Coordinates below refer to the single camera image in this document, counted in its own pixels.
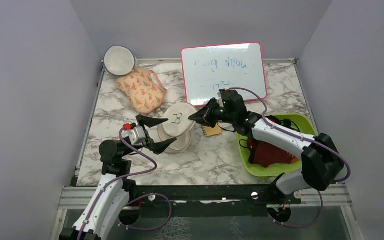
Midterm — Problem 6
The small orange spiral notebook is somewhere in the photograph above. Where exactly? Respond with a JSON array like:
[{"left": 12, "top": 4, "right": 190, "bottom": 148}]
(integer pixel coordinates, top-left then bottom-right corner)
[{"left": 202, "top": 124, "right": 222, "bottom": 137}]

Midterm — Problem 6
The green plastic tray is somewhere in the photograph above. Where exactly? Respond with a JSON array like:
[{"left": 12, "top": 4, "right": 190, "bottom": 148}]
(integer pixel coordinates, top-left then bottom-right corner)
[{"left": 236, "top": 113, "right": 317, "bottom": 178}]

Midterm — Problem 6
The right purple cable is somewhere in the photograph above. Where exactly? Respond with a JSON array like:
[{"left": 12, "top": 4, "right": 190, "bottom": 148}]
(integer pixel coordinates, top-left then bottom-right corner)
[{"left": 226, "top": 87, "right": 352, "bottom": 184}]

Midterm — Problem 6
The dark bra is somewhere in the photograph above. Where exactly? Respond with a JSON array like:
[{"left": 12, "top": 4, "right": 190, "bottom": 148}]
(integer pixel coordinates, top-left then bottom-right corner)
[{"left": 247, "top": 138, "right": 289, "bottom": 168}]

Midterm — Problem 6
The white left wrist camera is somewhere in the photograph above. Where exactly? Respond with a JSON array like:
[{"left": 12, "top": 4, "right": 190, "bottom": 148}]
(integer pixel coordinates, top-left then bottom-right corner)
[{"left": 123, "top": 123, "right": 147, "bottom": 146}]

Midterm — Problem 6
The purple cable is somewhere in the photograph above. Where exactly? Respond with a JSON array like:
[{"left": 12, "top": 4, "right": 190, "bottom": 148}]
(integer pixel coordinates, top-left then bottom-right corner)
[
  {"left": 76, "top": 127, "right": 159, "bottom": 240},
  {"left": 226, "top": 87, "right": 352, "bottom": 184}
]

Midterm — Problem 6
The black mounting rail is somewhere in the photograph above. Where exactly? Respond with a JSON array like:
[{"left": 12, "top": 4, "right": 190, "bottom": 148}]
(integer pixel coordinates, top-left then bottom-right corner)
[{"left": 122, "top": 183, "right": 302, "bottom": 218}]

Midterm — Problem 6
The peach floral bra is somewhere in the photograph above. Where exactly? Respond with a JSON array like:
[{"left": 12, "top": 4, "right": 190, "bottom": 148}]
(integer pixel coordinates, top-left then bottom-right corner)
[{"left": 116, "top": 67, "right": 167, "bottom": 115}]

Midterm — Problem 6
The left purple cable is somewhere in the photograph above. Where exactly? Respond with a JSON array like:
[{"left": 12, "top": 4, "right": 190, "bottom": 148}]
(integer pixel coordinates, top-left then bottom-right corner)
[{"left": 76, "top": 127, "right": 159, "bottom": 240}]

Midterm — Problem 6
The red and black bra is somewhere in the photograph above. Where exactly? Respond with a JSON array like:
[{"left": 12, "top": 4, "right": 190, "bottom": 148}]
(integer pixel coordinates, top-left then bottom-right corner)
[{"left": 267, "top": 115, "right": 301, "bottom": 133}]

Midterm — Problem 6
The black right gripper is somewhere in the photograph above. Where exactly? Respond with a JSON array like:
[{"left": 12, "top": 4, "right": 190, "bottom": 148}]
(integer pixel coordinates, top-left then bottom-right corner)
[{"left": 188, "top": 97, "right": 236, "bottom": 129}]

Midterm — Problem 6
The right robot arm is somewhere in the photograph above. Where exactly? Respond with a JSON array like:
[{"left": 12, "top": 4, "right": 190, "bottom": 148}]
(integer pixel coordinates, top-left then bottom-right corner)
[{"left": 189, "top": 87, "right": 351, "bottom": 204}]

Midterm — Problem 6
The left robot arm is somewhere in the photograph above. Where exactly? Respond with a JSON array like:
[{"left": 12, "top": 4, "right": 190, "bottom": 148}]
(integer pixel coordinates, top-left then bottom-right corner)
[{"left": 58, "top": 115, "right": 177, "bottom": 240}]

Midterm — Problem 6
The grey rimmed mesh laundry bag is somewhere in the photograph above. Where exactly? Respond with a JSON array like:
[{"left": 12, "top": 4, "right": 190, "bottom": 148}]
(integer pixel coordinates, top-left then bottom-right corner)
[{"left": 103, "top": 45, "right": 138, "bottom": 77}]

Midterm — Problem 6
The pink framed whiteboard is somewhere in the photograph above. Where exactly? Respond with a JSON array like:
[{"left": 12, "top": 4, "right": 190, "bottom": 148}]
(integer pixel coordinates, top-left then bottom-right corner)
[{"left": 181, "top": 42, "right": 268, "bottom": 107}]

